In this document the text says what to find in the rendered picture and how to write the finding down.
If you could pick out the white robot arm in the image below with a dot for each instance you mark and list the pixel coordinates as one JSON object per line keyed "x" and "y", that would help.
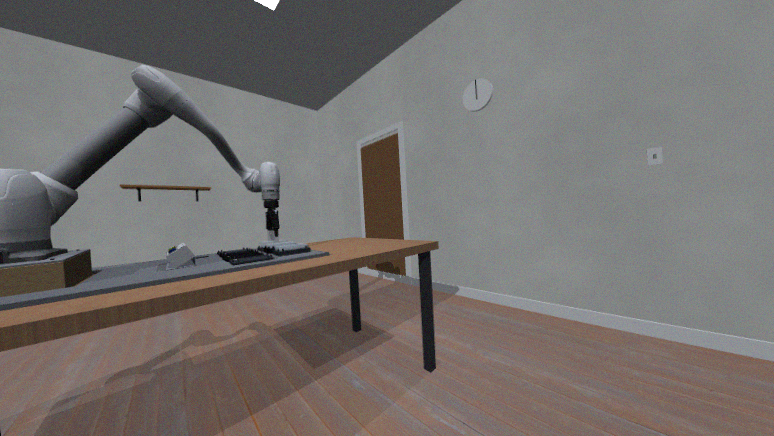
{"x": 25, "y": 205}

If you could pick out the grey button panel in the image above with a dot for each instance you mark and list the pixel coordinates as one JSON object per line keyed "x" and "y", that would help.
{"x": 177, "y": 257}

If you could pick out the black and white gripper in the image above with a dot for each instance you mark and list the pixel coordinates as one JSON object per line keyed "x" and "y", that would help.
{"x": 272, "y": 235}

